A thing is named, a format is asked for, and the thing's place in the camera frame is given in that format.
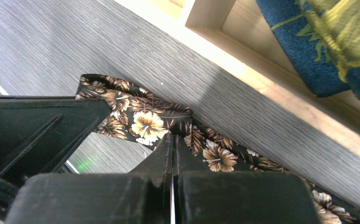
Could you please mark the brown floral black tie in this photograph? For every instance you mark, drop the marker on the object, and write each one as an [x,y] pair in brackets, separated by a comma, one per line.
[138,115]

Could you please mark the wooden compartment tray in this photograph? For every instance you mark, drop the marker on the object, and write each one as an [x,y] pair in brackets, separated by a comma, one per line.
[234,35]

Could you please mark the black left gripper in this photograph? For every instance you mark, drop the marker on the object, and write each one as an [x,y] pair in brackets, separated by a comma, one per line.
[38,135]

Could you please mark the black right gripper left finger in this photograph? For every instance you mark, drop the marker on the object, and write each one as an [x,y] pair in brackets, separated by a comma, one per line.
[142,196]

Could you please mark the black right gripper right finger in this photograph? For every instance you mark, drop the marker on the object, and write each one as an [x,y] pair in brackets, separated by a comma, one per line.
[202,196]

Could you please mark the navy yellow floral rolled tie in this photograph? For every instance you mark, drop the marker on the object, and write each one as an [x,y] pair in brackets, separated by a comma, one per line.
[321,38]

